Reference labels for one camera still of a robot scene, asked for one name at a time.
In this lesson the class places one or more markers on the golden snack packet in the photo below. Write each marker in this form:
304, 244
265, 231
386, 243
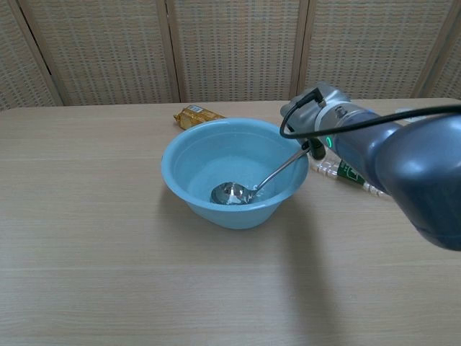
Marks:
194, 117

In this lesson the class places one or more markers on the light blue plastic basin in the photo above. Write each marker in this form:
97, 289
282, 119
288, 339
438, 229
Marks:
194, 180

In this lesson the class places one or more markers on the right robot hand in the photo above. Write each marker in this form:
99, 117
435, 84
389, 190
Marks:
306, 115

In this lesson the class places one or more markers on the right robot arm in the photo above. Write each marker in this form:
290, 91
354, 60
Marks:
414, 169

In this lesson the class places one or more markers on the clear bottle with green label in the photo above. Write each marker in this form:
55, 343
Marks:
347, 173

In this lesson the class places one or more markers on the stainless steel ladle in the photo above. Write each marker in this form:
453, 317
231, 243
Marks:
228, 194

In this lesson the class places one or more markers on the woven rattan screen panel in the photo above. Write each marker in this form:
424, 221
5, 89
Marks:
367, 50
104, 50
18, 65
448, 68
237, 50

